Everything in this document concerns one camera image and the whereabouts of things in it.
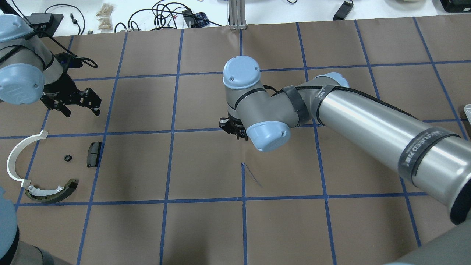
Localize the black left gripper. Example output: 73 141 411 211
41 71 102 118

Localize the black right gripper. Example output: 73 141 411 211
219 114 248 141

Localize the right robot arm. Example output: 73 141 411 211
219 56 471 225

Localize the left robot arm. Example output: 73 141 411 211
0 14 102 117

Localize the black brake pad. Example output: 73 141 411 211
87 141 102 168

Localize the curved brake shoe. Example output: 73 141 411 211
25 179 79 204

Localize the black power adapter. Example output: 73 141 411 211
333 0 354 21

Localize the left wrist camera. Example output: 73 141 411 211
54 52 99 71

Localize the white curved plastic bracket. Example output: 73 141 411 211
6 130 49 188

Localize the aluminium frame post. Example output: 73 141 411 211
228 0 247 30

